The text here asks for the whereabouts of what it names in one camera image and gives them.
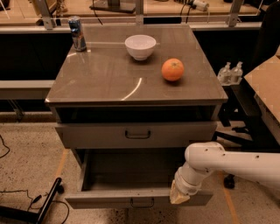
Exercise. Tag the grey drawer cabinet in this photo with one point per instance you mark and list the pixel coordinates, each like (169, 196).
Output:
(106, 85)

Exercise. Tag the clear sanitizer bottle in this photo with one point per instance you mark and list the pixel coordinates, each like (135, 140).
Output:
(224, 74)
(236, 72)

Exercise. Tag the grey drawer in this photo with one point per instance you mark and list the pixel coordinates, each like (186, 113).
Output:
(132, 135)
(125, 178)

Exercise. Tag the white ceramic bowl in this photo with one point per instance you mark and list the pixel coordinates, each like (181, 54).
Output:
(140, 47)

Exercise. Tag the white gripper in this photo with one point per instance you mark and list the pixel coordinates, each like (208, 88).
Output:
(185, 185)

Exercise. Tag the orange fruit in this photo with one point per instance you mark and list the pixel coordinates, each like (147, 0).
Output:
(172, 69)

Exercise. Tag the grey top drawer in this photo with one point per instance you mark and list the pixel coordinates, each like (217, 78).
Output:
(132, 135)

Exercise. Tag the black office chair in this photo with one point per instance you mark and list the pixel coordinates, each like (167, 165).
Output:
(242, 97)

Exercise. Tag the wooden side table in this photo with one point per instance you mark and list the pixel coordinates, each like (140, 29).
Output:
(265, 81)

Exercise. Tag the clear sanitizer bottle left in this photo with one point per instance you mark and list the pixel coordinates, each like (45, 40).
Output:
(224, 74)

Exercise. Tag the clear sanitizer bottle right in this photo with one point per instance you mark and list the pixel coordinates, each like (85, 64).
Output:
(236, 72)

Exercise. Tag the blue silver energy drink can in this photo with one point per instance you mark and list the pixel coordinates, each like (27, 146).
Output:
(79, 42)

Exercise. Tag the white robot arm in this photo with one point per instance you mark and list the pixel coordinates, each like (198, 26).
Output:
(202, 159)

